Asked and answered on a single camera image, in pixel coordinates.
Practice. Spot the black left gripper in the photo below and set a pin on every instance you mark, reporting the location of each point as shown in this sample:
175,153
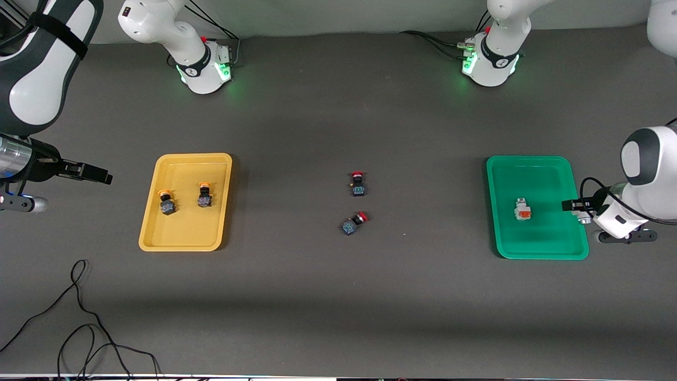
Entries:
593,203

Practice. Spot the red push button black body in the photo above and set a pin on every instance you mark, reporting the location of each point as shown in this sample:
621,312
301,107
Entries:
350,226
358,188

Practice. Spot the yellow push button black body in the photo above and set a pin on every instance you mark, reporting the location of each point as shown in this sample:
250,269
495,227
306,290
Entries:
167,205
204,200

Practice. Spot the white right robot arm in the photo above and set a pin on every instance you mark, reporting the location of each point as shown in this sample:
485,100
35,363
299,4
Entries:
47,79

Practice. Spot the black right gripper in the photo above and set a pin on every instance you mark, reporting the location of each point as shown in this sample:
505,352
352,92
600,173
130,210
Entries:
43,165

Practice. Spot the yellow plastic tray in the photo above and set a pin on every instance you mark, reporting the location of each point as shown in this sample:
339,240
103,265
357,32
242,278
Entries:
195,227

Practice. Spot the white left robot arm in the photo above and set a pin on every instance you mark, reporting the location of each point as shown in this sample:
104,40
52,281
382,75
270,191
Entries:
656,174

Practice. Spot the green plastic tray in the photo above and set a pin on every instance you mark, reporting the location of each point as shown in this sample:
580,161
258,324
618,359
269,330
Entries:
529,238

